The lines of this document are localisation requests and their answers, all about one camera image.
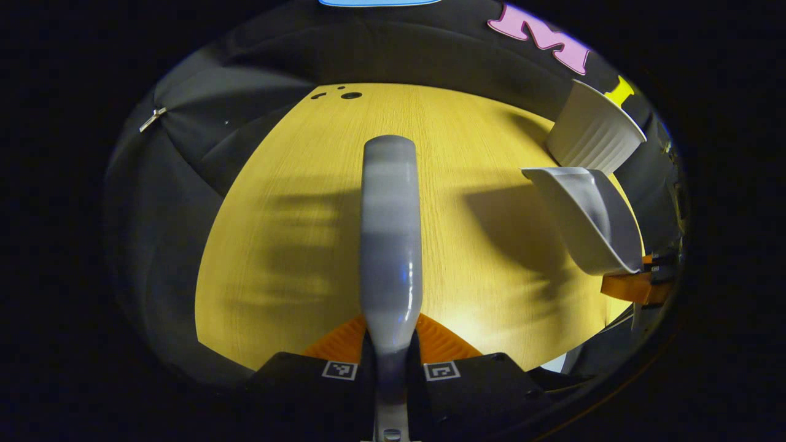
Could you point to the small grey broom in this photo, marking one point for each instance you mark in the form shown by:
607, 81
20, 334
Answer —
391, 245

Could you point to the silver metal clip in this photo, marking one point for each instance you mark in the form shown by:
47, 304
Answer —
152, 118

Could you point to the wooden desktop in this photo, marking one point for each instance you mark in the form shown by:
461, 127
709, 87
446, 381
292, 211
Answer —
282, 245

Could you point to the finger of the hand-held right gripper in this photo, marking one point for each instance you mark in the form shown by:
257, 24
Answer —
632, 287

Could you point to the black backdrop cloth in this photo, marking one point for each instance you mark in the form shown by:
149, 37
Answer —
184, 184

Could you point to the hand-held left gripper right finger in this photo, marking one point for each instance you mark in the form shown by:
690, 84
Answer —
479, 393

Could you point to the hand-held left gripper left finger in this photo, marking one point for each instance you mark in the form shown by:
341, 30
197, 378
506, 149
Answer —
307, 393

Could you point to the white ribbed garbage bin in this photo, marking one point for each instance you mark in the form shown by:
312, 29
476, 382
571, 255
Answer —
592, 132

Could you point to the grey plastic dustpan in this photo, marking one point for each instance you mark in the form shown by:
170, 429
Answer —
589, 221

